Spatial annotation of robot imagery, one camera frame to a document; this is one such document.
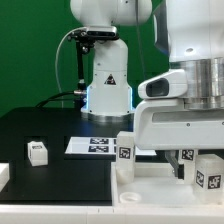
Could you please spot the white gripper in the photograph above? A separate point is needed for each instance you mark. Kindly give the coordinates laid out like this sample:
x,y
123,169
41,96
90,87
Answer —
x,y
166,125

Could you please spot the white square tabletop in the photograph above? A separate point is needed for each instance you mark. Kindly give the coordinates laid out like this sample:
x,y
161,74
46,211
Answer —
x,y
155,185

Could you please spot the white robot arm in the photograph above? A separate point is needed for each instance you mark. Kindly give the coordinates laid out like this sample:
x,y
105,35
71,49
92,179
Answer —
x,y
191,32

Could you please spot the white tag sheet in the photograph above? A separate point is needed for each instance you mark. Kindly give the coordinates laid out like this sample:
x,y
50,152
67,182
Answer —
x,y
91,145

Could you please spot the white left fence block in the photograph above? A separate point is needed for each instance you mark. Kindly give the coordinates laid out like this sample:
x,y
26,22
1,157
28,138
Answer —
x,y
4,175

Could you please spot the white front fence bar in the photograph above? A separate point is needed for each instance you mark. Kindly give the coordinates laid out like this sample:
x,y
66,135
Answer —
x,y
27,214

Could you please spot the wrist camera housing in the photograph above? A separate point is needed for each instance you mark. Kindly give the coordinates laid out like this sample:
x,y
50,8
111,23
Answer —
x,y
171,84

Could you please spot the black camera on stand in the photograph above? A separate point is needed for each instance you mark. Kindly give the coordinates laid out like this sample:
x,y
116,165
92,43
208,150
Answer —
x,y
85,38

